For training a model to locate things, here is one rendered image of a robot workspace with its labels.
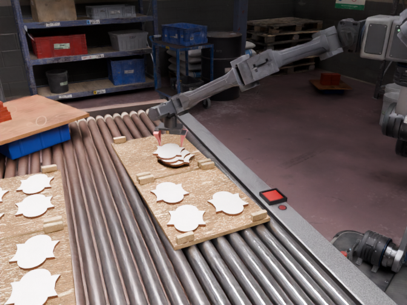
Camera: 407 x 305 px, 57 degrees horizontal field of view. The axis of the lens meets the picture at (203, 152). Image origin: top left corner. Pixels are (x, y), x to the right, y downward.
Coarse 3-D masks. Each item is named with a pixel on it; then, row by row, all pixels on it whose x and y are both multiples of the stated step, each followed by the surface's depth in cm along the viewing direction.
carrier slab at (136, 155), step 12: (120, 144) 179; (132, 144) 179; (144, 144) 179; (156, 144) 179; (180, 144) 179; (120, 156) 167; (132, 156) 167; (144, 156) 167; (204, 156) 167; (132, 168) 157; (144, 168) 157; (156, 168) 157; (168, 168) 157; (180, 168) 157; (192, 168) 157; (132, 180) 150
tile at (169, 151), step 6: (168, 144) 168; (174, 144) 168; (162, 150) 163; (168, 150) 163; (174, 150) 163; (180, 150) 163; (162, 156) 157; (168, 156) 157; (174, 156) 158; (180, 156) 159
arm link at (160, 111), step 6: (174, 96) 152; (168, 102) 153; (150, 108) 152; (156, 108) 149; (162, 108) 151; (168, 108) 152; (174, 108) 155; (150, 114) 153; (156, 114) 151; (162, 114) 150; (180, 114) 153
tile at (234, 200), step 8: (216, 192) 138; (224, 192) 138; (208, 200) 133; (216, 200) 133; (224, 200) 133; (232, 200) 133; (240, 200) 133; (216, 208) 129; (224, 208) 129; (232, 208) 129; (240, 208) 129
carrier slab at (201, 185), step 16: (176, 176) 151; (192, 176) 151; (208, 176) 151; (224, 176) 151; (144, 192) 140; (192, 192) 140; (208, 192) 140; (240, 192) 140; (160, 208) 131; (176, 208) 131; (208, 208) 131; (256, 208) 131; (160, 224) 123; (208, 224) 123; (224, 224) 123; (240, 224) 123; (256, 224) 124; (192, 240) 115
